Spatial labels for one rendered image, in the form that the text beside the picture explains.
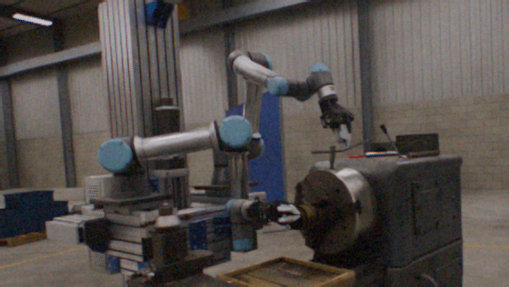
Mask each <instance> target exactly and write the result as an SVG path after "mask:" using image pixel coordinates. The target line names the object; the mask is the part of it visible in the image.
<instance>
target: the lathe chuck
mask: <svg viewBox="0 0 509 287"><path fill-rule="evenodd" d="M305 178H306V179H307V181H308V182H309V183H310V184H311V187H312V189H313V190H314V192H315V193H316V194H317V195H318V198H319V199H320V200H324V201H325V202H324V203H323V204H322V205H321V206H320V207H325V206H330V204H331V205H336V204H342V203H354V202H356V200H357V201H358V202H359V206H360V214H359V213H351V214H347V215H344V216H335V217H331V218H325V219H326V220H329V221H330V223H328V224H325V225H324V229H323V234H322V238H321V242H320V247H319V251H318V252H321V253H324V254H336V253H339V252H344V251H347V250H350V249H353V248H355V247H357V246H358V244H360V243H361V242H362V241H364V240H365V238H366V237H367V235H368V233H369V230H370V227H371V223H372V205H371V200H370V196H369V193H368V192H367V190H366V188H365V186H364V184H363V183H362V182H361V181H360V179H359V178H358V177H357V176H356V175H354V173H353V172H350V171H348V170H346V169H344V168H334V169H330V168H326V169H318V170H313V171H311V172H310V173H308V175H307V176H306V177H305ZM297 196H298V192H297V191H296V193H295V198H294V206H297V204H298V203H299V202H298V200H297ZM320 207H316V208H320ZM361 234H362V238H361V239H360V240H359V241H356V239H357V238H358V236H360V235H361Z"/></svg>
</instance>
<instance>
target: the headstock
mask: <svg viewBox="0 0 509 287"><path fill-rule="evenodd" d="M396 157H398V156H397V155H396V156H383V157H369V158H354V159H342V160H334V168H336V167H347V168H350V169H354V170H356V171H357V172H359V173H360V174H361V175H362V176H363V177H364V178H365V179H366V180H367V181H368V182H369V183H370V186H371V188H372V190H373V192H374V196H376V201H377V206H378V219H377V225H376V227H375V228H374V231H373V234H372V236H371V237H370V238H369V239H368V241H366V242H365V243H362V244H361V246H360V247H359V246H358V247H355V248H353V249H350V250H347V251H344V252H339V253H336V254H332V255H336V256H342V258H346V259H351V260H357V261H361V262H370V263H376V264H381V265H385V266H391V267H403V266H406V265H407V264H409V263H411V262H413V260H414V259H416V258H418V256H420V255H423V254H426V253H428V252H430V251H433V250H436V249H438V248H440V247H443V246H444V245H445V244H447V243H450V242H453V241H455V240H457V239H459V238H463V220H462V187H461V166H462V164H463V157H462V156H461V155H460V154H439V155H433V156H426V157H416V158H407V157H406V155H403V157H405V158H398V160H394V159H397V158H396ZM376 159H377V160H376ZM383 159H388V160H383ZM373 160H376V162H373ZM326 168H330V163H329V162H319V163H314V164H313V165H312V166H311V168H310V170H309V173H310V172H311V171H313V170H318V169H326ZM392 208H393V210H392ZM386 216H388V217H386ZM389 244H390V246H389ZM388 256H389V258H388ZM386 258H388V259H386Z"/></svg>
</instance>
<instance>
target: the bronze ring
mask: <svg viewBox="0 0 509 287"><path fill-rule="evenodd" d="M295 208H296V210H297V211H298V212H299V213H300V217H299V218H298V219H297V220H295V221H294V223H290V224H288V225H289V226H290V228H293V229H294V230H304V229H311V228H313V227H314V226H315V225H316V223H317V221H318V220H317V215H316V212H315V211H314V208H316V207H313V206H312V205H311V204H309V203H301V204H300V205H298V206H296V207H295Z"/></svg>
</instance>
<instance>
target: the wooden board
mask: <svg viewBox="0 0 509 287"><path fill-rule="evenodd" d="M281 262H283V264H282V265H281V264H278V263H281ZM290 263H291V264H294V265H297V264H298V265H299V267H300V265H301V267H300V270H299V271H300V273H299V271H297V270H298V265H297V266H293V265H291V264H290ZM272 264H275V266H272ZM276 264H278V265H281V266H279V267H277V265H276ZM287 264H288V265H289V264H290V266H291V267H293V268H294V270H293V271H294V272H293V271H291V270H288V271H287V270H284V268H285V266H287ZM282 266H284V267H282ZM290 266H287V267H288V268H290ZM302 266H303V267H304V268H303V267H302ZM306 266H307V268H305V267H306ZM260 267H261V268H260ZM266 267H269V268H266ZM272 267H273V268H272ZM287 267H286V268H287ZM258 268H259V270H260V271H258ZM275 268H276V270H277V271H275ZM301 268H302V270H301ZM308 268H309V270H308ZM255 270H256V271H255ZM278 270H279V271H278ZM281 270H283V271H281ZM311 270H312V271H311ZM313 270H316V272H315V271H313ZM284 271H285V272H284ZM295 271H296V272H295ZM307 271H308V273H309V272H314V273H311V274H307V273H306V272H307ZM317 271H318V273H317ZM319 271H320V272H319ZM322 271H323V272H322ZM324 272H326V273H328V274H327V275H328V276H326V275H325V273H324ZM246 273H248V274H246ZM298 273H299V274H298ZM302 273H303V274H304V275H303V274H302ZM305 273H306V274H307V275H305ZM319 273H320V274H319ZM323 273H324V274H323ZM241 274H242V275H241ZM289 274H290V275H289ZM329 274H331V275H332V274H334V275H335V276H336V275H339V274H341V275H339V276H336V277H334V276H333V275H332V276H329ZM238 275H239V276H240V278H239V276H238ZM243 275H244V276H243ZM267 275H269V276H267ZM311 275H312V276H313V279H311V278H310V277H312V276H311ZM314 275H316V276H320V275H321V276H320V277H317V278H316V276H314ZM322 275H324V276H325V277H323V276H322ZM309 276H310V277H309ZM216 277H217V278H219V279H223V280H228V281H233V283H235V284H236V285H239V286H242V287H297V286H298V287H300V286H301V287H302V286H303V287H313V286H314V287H346V286H349V285H351V284H354V283H355V272H351V271H348V270H345V269H344V268H338V267H335V266H330V265H326V264H320V263H317V262H309V261H306V260H300V259H296V258H290V256H286V255H281V256H277V258H273V259H271V260H266V261H262V262H258V263H255V264H252V265H247V266H243V267H241V268H239V270H234V271H230V272H225V273H221V274H217V275H216ZM231 277H233V279H231ZM249 278H250V279H249ZM257 278H258V279H257ZM259 278H262V279H259ZM328 278H329V279H328ZM237 279H239V281H238V280H237ZM317 279H318V280H319V281H318V280H317ZM277 281H278V282H277ZM286 281H287V282H286ZM321 281H323V282H324V283H323V282H321ZM298 284H299V285H298Z"/></svg>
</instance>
